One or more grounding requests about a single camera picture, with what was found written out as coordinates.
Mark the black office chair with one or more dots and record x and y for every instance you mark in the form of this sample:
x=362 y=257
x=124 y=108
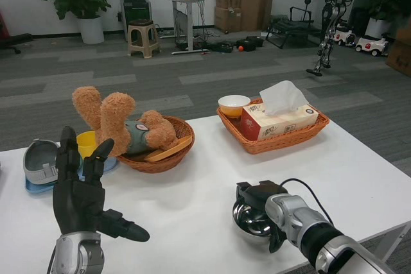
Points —
x=14 y=41

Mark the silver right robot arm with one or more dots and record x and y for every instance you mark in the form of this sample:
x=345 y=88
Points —
x=308 y=229

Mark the round wicker basket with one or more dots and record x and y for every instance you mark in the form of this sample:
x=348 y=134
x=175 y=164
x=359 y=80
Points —
x=173 y=161

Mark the red and cream tissue box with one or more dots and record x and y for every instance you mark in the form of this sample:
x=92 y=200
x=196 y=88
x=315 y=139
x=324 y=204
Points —
x=276 y=126

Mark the wooden spatula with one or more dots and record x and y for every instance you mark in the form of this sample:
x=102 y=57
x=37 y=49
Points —
x=170 y=151

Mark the green and black equipment case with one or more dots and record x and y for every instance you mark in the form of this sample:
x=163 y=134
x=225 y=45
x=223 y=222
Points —
x=135 y=6

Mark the white toy car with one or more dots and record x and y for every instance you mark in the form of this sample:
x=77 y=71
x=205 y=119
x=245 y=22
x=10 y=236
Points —
x=372 y=45
x=345 y=37

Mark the rectangular wicker basket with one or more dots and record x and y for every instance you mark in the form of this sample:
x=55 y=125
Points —
x=282 y=145

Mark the brown teddy bear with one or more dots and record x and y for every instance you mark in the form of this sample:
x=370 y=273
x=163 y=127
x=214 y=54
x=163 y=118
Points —
x=112 y=120

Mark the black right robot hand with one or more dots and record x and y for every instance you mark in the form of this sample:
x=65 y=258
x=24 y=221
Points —
x=260 y=195

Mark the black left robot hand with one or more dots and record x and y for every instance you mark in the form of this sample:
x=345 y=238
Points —
x=77 y=203

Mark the silver black humanoid robot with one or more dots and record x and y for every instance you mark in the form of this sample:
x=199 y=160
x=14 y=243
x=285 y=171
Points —
x=335 y=7

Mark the light blue tray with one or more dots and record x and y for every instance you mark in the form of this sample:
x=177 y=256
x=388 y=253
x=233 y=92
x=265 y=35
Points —
x=38 y=189

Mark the shiny metal bowl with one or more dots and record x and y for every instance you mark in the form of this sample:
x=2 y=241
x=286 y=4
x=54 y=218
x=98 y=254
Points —
x=247 y=222

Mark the black floor case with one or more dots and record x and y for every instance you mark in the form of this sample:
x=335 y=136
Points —
x=252 y=43
x=221 y=47

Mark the yellow plastic cup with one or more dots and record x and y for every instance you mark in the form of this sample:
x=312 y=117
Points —
x=86 y=144

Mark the white and orange bowl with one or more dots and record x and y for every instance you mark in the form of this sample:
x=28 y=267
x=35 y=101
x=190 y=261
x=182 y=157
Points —
x=233 y=104

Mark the black folding cot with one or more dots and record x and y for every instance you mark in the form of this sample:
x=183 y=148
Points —
x=293 y=28

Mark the white standing desk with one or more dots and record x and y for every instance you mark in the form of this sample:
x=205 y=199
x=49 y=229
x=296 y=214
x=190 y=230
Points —
x=184 y=14

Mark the grey shoe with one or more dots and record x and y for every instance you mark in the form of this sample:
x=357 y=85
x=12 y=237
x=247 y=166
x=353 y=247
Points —
x=37 y=161

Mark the brown cardboard box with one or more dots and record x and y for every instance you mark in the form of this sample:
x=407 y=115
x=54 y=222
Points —
x=400 y=52

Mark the white plant pot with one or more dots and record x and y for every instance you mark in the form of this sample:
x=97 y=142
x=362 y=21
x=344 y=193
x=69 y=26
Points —
x=378 y=27
x=90 y=30

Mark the large cardboard box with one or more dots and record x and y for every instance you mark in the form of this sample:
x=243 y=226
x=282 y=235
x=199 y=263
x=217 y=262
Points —
x=257 y=9

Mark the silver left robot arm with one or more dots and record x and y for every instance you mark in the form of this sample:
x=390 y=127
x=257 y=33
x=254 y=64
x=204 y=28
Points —
x=77 y=253

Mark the white tissue sheet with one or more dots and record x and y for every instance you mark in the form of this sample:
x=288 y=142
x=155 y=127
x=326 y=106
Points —
x=282 y=97

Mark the beige plastic stool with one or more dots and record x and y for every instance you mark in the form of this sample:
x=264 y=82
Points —
x=143 y=38

